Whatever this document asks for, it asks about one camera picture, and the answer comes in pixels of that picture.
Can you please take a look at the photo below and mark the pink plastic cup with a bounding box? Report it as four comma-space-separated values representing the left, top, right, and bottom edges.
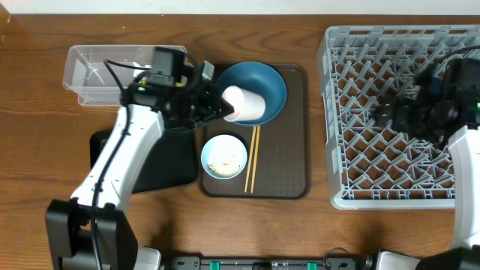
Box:
222, 85, 266, 122

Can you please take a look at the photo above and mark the dark blue plate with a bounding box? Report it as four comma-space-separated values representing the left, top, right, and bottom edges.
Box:
216, 61, 287, 126

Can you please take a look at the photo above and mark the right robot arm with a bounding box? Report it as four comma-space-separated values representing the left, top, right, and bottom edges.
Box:
364, 46, 479, 269

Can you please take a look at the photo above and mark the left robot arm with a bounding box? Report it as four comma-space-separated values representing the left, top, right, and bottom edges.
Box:
45, 46, 233, 269

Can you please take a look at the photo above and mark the grey dishwasher rack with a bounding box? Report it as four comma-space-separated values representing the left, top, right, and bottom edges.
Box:
316, 25, 479, 210

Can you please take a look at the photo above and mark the left wooden chopstick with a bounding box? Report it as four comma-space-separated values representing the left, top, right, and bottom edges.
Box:
244, 126, 257, 193

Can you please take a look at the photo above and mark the wooden chopstick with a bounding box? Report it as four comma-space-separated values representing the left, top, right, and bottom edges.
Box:
250, 126, 261, 193
244, 126, 257, 193

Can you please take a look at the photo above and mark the right wooden chopstick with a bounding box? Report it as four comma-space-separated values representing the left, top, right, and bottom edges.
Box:
250, 126, 261, 193

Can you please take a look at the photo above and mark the light blue bowl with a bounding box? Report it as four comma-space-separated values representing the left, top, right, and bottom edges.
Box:
200, 134, 248, 180

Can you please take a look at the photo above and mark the black plastic bin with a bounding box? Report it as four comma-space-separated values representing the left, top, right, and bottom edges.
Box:
89, 127, 200, 194

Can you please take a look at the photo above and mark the brown serving tray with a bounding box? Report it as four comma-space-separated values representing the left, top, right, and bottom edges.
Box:
199, 64, 311, 200

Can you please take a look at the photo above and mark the clear plastic bin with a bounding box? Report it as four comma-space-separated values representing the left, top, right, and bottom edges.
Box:
63, 44, 155, 107

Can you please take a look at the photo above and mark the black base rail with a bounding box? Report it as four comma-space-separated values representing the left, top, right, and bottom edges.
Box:
160, 256, 361, 270

